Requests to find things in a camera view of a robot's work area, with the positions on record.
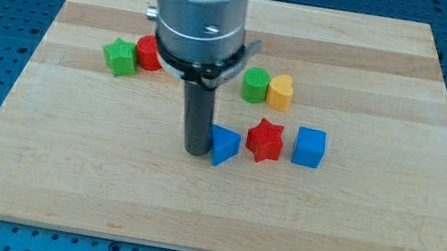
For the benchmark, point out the yellow heart block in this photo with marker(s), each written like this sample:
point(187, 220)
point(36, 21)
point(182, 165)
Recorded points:
point(280, 93)

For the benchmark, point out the blue triangle block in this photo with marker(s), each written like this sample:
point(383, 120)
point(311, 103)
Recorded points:
point(225, 144)

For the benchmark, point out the light wooden board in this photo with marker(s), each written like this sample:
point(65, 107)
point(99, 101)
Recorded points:
point(85, 152)

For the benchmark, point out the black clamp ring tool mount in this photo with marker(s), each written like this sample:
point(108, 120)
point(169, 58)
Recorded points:
point(208, 76)

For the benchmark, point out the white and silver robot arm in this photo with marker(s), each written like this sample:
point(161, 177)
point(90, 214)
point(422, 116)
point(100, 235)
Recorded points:
point(201, 42)

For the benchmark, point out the red star block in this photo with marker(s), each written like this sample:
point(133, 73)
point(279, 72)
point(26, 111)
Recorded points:
point(265, 141)

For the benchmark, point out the green cylinder block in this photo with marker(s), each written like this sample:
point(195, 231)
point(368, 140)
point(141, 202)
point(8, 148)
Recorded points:
point(255, 85)

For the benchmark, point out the red cylinder block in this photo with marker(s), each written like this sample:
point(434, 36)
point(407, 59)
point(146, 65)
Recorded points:
point(146, 48)

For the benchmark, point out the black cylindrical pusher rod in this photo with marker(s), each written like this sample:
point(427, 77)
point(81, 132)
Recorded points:
point(198, 118)

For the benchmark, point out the blue cube block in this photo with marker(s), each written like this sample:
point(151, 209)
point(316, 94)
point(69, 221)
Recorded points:
point(309, 147)

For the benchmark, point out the green star block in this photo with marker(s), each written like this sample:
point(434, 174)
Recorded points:
point(120, 57)

